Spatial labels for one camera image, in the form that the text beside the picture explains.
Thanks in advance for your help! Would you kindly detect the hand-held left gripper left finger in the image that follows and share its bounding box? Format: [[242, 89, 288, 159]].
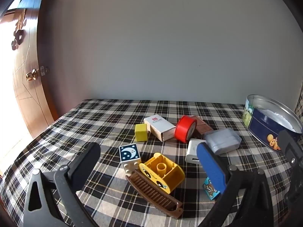
[[23, 142, 101, 227]]

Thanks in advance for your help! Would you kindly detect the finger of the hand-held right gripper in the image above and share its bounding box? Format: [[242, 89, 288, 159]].
[[278, 130, 303, 169]]

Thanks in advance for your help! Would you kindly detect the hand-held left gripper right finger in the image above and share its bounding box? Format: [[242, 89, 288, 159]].
[[196, 142, 276, 227]]

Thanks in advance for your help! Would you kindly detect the blue bear toy block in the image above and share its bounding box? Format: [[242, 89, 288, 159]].
[[202, 177, 220, 201]]

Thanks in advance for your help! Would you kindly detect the white charger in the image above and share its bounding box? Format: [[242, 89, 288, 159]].
[[185, 138, 207, 165]]

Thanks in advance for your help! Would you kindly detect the grey plastic case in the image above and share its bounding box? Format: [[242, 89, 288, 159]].
[[204, 128, 242, 155]]

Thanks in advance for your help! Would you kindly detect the blue round cookie tin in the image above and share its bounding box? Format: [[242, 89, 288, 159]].
[[243, 94, 303, 154]]

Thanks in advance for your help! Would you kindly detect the brown wooden box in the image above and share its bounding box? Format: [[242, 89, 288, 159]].
[[191, 116, 214, 140]]

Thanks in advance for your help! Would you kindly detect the red tape roll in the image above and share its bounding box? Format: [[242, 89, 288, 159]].
[[174, 115, 197, 144]]

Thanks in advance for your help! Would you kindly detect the yellow face toy block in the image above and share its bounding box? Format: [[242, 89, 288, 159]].
[[139, 153, 186, 194]]

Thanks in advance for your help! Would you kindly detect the white printed toy block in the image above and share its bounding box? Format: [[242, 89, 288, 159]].
[[119, 143, 142, 173]]

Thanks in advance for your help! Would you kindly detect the brown comb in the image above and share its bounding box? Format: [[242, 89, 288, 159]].
[[125, 171, 183, 219]]

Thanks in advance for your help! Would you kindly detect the white carton box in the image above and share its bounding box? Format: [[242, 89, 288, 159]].
[[144, 114, 177, 142]]

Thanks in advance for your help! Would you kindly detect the yellow cube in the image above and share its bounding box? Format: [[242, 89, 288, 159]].
[[135, 123, 148, 142]]

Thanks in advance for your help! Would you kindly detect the light checked quilt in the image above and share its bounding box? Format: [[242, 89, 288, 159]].
[[294, 83, 303, 121]]

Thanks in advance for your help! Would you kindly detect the black white plaid bed sheet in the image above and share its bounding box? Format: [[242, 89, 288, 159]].
[[0, 99, 303, 227]]

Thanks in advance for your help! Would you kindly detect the brass door knob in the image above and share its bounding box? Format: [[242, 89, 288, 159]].
[[26, 68, 39, 82]]

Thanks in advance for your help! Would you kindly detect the wooden door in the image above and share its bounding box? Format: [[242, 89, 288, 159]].
[[0, 0, 59, 175]]

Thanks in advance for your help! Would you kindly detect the dark hanging door ornament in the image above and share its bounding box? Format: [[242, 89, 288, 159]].
[[11, 8, 26, 51]]

